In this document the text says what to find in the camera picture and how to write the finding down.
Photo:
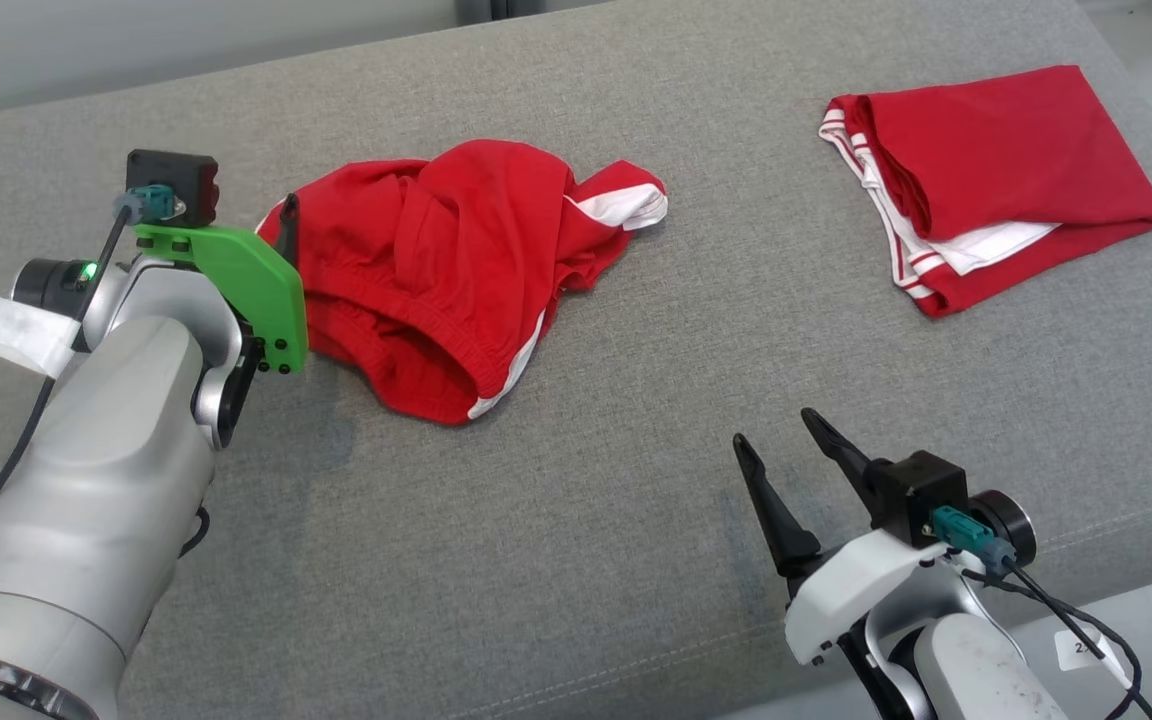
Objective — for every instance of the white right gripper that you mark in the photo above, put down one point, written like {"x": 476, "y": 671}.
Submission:
{"x": 866, "y": 580}

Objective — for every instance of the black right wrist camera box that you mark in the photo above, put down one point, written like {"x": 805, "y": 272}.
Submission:
{"x": 921, "y": 490}

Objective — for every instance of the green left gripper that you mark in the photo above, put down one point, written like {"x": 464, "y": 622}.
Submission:
{"x": 256, "y": 290}

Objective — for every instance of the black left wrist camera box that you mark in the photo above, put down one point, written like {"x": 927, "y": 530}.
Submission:
{"x": 176, "y": 185}

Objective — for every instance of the red shorts with white stripes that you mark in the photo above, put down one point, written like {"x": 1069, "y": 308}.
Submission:
{"x": 456, "y": 260}

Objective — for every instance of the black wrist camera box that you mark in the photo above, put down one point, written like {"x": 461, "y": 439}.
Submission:
{"x": 176, "y": 185}
{"x": 921, "y": 490}

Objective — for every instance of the red and white shirt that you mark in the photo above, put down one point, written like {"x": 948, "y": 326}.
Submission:
{"x": 1016, "y": 150}

